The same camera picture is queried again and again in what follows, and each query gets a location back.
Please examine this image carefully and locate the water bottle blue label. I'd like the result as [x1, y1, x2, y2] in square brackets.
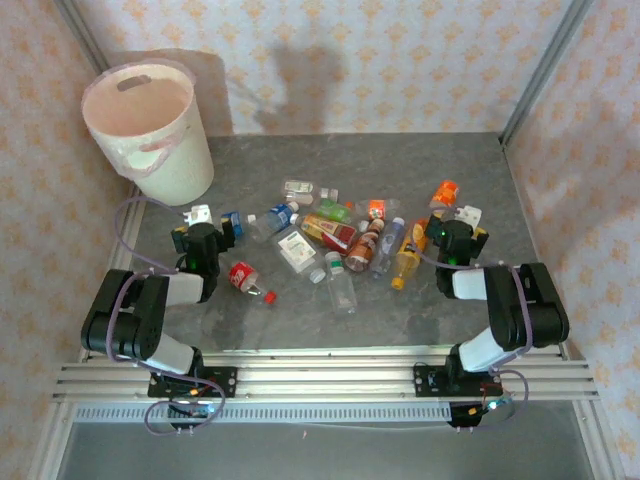
[248, 201, 301, 244]

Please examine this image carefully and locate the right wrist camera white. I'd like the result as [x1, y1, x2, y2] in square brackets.
[457, 203, 485, 229]

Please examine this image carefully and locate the clear bottle green cap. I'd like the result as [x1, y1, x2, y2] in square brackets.
[323, 251, 359, 316]

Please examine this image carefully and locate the white slotted cable duct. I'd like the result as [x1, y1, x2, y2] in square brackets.
[74, 403, 454, 425]

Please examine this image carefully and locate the clear water bottle white cap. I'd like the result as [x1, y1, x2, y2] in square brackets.
[369, 216, 406, 279]

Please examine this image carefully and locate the small circuit board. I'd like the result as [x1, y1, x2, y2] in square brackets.
[449, 397, 516, 431]
[167, 392, 219, 419]

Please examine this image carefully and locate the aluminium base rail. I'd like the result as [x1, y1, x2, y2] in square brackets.
[52, 349, 599, 404]

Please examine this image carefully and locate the orange soda bottle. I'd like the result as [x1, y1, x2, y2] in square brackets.
[428, 179, 461, 216]

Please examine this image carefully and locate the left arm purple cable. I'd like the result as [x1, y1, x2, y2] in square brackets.
[108, 195, 227, 435]

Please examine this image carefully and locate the green label bottle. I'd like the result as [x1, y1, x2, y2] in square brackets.
[315, 197, 354, 224]

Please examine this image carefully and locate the small blue label bottle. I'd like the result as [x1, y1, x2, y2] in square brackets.
[220, 211, 257, 239]

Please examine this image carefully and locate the orange juice bottle yellow cap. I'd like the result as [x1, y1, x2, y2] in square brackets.
[390, 219, 431, 291]

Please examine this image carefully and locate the aluminium frame post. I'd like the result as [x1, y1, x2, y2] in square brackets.
[53, 0, 112, 76]
[499, 0, 596, 147]

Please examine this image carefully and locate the clear bottle orange label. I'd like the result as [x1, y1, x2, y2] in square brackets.
[345, 197, 402, 221]

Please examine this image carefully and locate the brown tea bottle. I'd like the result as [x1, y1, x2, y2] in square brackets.
[344, 218, 386, 274]

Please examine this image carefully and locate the square clear bottle white label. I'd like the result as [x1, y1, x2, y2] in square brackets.
[277, 227, 326, 284]

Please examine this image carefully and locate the red label cola bottle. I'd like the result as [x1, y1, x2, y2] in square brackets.
[228, 260, 278, 305]

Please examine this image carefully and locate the white plastic bin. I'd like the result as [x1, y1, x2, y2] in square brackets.
[81, 48, 216, 207]

